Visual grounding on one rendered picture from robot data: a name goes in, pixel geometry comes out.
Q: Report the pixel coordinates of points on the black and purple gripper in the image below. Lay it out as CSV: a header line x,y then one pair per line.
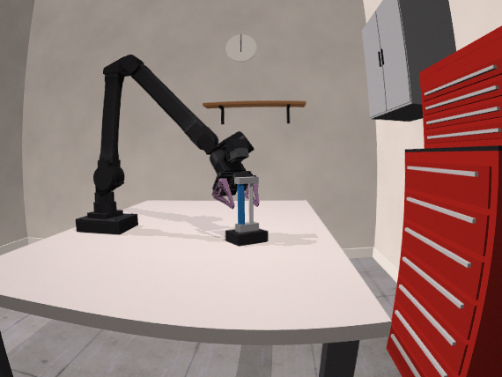
x,y
226,187

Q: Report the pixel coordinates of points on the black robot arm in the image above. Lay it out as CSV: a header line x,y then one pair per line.
x,y
106,176

